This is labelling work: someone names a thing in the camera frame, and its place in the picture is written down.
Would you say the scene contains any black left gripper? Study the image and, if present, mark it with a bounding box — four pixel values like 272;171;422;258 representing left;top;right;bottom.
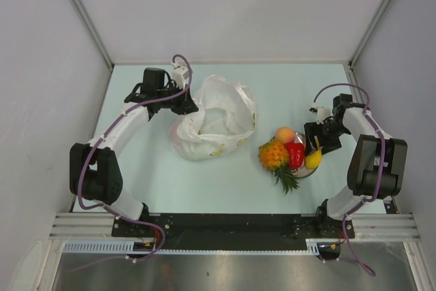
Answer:
157;82;198;116

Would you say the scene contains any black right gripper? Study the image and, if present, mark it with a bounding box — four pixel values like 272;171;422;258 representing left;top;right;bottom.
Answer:
305;120;349;156

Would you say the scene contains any yellow fake mango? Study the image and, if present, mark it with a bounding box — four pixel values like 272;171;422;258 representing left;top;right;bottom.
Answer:
305;148;322;170

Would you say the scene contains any red fake pepper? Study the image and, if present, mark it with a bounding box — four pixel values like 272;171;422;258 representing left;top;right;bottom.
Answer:
285;142;305;170

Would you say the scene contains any orange pink fake peach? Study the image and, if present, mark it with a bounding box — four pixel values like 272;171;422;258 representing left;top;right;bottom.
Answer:
275;127;295;144

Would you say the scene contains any white plastic bag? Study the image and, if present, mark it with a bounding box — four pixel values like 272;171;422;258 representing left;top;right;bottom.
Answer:
170;75;258;161

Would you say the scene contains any orange fake pineapple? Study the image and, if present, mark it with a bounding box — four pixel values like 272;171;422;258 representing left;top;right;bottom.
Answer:
258;138;300;194

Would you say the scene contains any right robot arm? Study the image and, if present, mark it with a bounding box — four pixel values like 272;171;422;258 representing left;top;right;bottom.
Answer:
304;93;407;238

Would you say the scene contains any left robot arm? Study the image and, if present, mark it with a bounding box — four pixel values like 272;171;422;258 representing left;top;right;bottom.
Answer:
69;63;198;236

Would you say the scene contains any round printed plate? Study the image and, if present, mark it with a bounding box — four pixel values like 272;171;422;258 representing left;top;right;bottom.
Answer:
268;130;321;179

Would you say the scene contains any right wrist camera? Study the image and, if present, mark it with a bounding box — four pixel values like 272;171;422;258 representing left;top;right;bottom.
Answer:
309;102;332;125

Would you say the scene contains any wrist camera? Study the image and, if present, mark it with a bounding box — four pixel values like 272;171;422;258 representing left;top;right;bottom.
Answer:
309;102;332;125
171;61;189;89

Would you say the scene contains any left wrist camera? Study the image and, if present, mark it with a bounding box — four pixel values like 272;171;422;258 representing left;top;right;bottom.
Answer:
171;61;189;89

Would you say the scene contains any white slotted cable duct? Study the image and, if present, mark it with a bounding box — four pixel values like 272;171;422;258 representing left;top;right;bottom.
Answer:
63;239;345;258

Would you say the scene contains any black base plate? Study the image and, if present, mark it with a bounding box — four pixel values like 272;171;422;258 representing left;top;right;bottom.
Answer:
111;212;355;253

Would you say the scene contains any left aluminium corner post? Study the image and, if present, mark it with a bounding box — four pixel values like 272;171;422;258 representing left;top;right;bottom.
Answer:
69;0;114;73

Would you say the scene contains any aluminium corner post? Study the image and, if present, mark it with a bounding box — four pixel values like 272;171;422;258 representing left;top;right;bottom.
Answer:
348;0;393;70
69;0;114;73

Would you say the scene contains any right aluminium corner post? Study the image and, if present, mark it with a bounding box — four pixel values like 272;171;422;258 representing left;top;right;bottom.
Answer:
348;0;393;70

